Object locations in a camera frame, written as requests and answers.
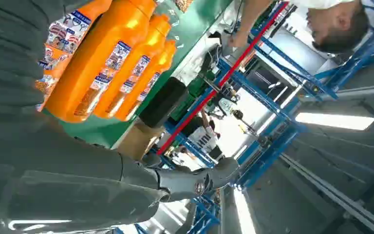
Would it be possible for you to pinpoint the person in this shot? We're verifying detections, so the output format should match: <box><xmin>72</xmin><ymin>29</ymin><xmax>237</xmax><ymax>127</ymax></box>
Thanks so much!
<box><xmin>229</xmin><ymin>0</ymin><xmax>370</xmax><ymax>54</ymax></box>
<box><xmin>182</xmin><ymin>110</ymin><xmax>227</xmax><ymax>162</ymax></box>

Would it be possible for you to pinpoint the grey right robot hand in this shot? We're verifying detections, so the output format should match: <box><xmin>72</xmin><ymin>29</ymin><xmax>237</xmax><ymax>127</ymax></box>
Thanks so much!
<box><xmin>0</xmin><ymin>110</ymin><xmax>240</xmax><ymax>234</ymax></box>

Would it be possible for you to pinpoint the black zip case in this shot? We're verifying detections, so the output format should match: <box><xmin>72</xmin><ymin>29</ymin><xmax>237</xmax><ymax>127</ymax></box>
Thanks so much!
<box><xmin>139</xmin><ymin>77</ymin><xmax>188</xmax><ymax>129</ymax></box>

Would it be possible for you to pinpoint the open cardboard box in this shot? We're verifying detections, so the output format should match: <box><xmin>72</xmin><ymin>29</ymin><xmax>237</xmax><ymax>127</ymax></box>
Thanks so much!
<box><xmin>117</xmin><ymin>121</ymin><xmax>165</xmax><ymax>161</ymax></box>

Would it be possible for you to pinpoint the red steel beam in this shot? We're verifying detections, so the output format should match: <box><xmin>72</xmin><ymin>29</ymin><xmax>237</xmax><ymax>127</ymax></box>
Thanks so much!
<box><xmin>157</xmin><ymin>1</ymin><xmax>290</xmax><ymax>156</ymax></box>

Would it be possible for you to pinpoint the blue steel rack frame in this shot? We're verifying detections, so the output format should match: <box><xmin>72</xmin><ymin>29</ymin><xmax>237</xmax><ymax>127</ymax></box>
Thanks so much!
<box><xmin>156</xmin><ymin>0</ymin><xmax>374</xmax><ymax>234</ymax></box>

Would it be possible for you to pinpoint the green plastic crate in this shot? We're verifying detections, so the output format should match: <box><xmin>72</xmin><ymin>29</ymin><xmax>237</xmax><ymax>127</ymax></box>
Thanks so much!
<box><xmin>170</xmin><ymin>77</ymin><xmax>214</xmax><ymax>124</ymax></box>

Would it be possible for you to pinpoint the green table mat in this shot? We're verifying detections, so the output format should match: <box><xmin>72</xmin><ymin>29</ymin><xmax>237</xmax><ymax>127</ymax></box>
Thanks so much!
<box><xmin>41</xmin><ymin>0</ymin><xmax>233</xmax><ymax>150</ymax></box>

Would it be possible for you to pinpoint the person's hand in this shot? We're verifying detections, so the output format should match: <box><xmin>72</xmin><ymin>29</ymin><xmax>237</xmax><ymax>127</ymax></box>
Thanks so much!
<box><xmin>229</xmin><ymin>30</ymin><xmax>249</xmax><ymax>49</ymax></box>

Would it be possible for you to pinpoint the long ceiling light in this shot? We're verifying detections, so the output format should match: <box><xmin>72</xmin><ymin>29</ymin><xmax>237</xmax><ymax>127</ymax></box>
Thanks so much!
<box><xmin>233</xmin><ymin>186</ymin><xmax>256</xmax><ymax>234</ymax></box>
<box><xmin>295</xmin><ymin>112</ymin><xmax>374</xmax><ymax>131</ymax></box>

